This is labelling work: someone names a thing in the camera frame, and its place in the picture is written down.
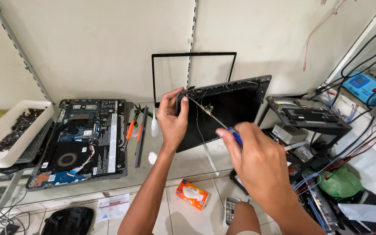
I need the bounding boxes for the black cables on floor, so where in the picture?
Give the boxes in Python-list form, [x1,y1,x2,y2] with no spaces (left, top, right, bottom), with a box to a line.
[0,191,31,235]

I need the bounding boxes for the green plastic bag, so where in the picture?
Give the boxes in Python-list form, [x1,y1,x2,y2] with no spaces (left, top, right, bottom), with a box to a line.
[318,167,364,198]

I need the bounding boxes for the red wire bundle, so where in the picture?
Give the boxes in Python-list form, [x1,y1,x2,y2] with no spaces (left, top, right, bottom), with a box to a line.
[323,121,376,181]

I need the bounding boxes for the blue handled screwdriver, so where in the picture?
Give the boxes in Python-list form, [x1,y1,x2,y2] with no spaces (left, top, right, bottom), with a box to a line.
[188,97,243,146]

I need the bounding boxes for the white small box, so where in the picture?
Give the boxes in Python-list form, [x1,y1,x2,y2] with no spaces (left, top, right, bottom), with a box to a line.
[272,124,309,145]

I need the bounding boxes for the thin orange handled screwdriver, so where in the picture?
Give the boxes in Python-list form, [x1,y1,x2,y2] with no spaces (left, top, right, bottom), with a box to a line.
[134,122,143,156]

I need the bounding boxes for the clear plastic strip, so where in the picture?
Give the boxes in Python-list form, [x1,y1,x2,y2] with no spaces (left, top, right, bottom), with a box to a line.
[203,144,220,177]

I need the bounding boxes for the black screen bezel frame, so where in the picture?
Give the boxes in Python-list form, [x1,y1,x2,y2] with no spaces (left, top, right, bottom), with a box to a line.
[151,52,237,108]

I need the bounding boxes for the white printed paper sheet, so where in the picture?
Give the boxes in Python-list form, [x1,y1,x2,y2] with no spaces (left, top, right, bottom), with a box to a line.
[96,193,130,223]

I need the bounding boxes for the grey laptop base on stand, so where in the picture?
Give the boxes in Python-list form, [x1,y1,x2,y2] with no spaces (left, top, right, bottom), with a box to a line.
[266,96,353,132]

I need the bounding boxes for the white tray of black debris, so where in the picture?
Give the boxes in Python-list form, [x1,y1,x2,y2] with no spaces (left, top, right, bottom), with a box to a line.
[0,100,55,168]

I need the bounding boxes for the pink hanging wire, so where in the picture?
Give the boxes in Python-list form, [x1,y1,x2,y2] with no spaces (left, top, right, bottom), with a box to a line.
[303,0,358,72]

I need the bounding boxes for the person's left hand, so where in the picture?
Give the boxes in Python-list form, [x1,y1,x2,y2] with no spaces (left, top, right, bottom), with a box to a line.
[156,87,189,151]

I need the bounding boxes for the open laptop base with motherboard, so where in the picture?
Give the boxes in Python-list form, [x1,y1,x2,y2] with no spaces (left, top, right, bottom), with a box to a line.
[26,99,134,191]

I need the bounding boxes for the white pen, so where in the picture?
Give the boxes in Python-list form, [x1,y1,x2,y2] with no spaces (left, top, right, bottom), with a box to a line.
[283,141,310,151]

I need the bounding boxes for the blue power supply unit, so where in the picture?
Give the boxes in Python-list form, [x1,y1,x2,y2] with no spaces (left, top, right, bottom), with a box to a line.
[342,71,376,106]

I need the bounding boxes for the black bag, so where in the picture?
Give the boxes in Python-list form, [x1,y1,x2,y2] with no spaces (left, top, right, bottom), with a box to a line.
[41,206,95,235]

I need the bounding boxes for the grey laptop screen lid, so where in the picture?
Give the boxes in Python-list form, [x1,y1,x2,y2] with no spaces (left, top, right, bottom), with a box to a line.
[176,75,272,153]

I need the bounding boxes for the orange tissue box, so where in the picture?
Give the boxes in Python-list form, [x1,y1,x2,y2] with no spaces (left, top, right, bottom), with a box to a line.
[175,179,209,211]

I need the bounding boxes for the grey hinge cover strip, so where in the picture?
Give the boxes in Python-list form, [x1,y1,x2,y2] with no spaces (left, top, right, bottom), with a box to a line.
[135,106,149,168]

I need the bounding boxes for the person's knee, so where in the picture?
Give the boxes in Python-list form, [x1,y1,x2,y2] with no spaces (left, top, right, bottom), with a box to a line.
[225,201,262,235]

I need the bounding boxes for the white squeeze bottle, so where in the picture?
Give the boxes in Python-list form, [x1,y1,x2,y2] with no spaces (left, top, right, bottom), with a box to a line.
[151,108,159,138]

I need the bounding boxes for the green handled pliers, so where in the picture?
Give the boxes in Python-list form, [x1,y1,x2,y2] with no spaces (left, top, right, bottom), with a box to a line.
[134,103,153,128]

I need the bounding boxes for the black cables on wall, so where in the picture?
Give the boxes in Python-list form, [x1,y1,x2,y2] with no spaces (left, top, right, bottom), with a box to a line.
[309,13,376,111]

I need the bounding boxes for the metal wall rail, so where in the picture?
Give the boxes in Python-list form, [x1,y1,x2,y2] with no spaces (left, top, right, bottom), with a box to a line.
[186,0,198,89]
[0,0,54,104]

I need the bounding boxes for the white compartment screw box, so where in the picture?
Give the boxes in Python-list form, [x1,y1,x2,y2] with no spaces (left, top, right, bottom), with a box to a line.
[223,196,242,228]

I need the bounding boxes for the person's right hand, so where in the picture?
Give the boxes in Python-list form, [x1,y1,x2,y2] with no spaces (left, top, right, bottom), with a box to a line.
[216,122,294,217]

